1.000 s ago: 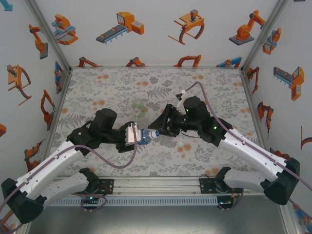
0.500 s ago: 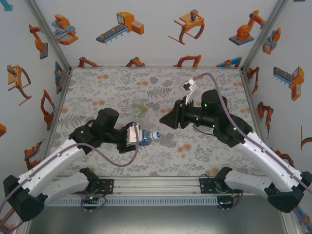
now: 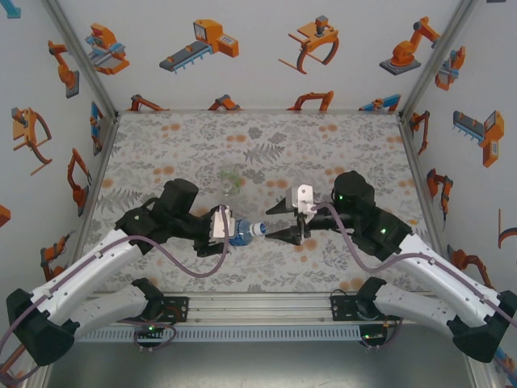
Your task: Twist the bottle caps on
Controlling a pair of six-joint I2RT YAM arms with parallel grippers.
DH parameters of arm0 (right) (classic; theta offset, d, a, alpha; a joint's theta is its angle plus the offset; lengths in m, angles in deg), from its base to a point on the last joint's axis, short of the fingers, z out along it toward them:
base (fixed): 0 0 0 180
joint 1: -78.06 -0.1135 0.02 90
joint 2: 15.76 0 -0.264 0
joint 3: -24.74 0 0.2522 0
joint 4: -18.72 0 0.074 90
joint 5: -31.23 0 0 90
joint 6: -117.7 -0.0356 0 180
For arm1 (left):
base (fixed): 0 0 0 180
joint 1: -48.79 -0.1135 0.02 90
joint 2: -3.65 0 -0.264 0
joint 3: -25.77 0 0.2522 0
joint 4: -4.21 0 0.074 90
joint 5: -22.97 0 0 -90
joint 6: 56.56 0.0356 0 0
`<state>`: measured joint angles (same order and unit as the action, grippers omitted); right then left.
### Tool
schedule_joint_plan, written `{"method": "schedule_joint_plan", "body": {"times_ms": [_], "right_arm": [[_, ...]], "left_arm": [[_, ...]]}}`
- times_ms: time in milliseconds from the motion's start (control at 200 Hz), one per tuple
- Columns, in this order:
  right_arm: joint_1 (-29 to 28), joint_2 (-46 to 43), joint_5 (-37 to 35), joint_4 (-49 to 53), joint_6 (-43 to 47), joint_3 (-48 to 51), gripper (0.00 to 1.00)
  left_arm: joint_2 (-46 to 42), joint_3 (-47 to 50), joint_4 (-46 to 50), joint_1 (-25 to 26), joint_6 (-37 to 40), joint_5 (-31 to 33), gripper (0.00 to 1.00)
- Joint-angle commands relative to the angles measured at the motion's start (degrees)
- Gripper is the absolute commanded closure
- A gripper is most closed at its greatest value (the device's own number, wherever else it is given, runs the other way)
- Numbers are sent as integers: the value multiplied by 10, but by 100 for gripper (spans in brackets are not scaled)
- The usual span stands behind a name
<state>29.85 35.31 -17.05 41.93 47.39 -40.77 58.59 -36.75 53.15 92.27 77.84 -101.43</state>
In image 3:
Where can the blue label plastic bottle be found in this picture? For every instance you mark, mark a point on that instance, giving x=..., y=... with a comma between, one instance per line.
x=242, y=234

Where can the green label plastic bottle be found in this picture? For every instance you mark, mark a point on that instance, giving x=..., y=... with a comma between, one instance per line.
x=231, y=178

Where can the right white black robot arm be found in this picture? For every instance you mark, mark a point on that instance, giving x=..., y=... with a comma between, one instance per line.
x=444, y=271

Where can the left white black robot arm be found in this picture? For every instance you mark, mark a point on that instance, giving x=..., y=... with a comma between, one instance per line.
x=81, y=275

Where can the grey fern patterned table mat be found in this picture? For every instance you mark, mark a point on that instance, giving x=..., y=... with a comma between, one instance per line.
x=282, y=266

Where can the small controller circuit board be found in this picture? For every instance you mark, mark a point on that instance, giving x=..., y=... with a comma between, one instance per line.
x=148, y=328
x=373, y=335

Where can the grey metal lower panel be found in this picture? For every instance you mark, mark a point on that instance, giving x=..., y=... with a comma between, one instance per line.
x=258, y=363

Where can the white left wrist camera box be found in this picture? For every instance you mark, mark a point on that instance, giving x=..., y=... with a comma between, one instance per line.
x=221, y=224

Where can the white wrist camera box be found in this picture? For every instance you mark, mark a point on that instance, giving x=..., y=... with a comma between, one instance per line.
x=221, y=224
x=303, y=196

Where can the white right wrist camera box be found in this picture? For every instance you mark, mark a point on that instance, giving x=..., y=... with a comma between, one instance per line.
x=303, y=196

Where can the aluminium side frame rail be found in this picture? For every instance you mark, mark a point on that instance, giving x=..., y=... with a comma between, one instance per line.
x=416, y=161
x=96, y=182

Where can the aluminium front mounting rail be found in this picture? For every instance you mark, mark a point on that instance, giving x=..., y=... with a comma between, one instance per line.
x=258, y=309

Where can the aluminium back frame rail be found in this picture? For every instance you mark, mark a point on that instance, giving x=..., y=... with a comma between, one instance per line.
x=258, y=110

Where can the aluminium corner frame post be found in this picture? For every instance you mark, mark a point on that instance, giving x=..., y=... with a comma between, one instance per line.
x=435, y=60
x=83, y=60

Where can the aluminium frame leg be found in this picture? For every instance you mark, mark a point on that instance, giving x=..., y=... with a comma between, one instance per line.
x=40, y=378
x=484, y=376

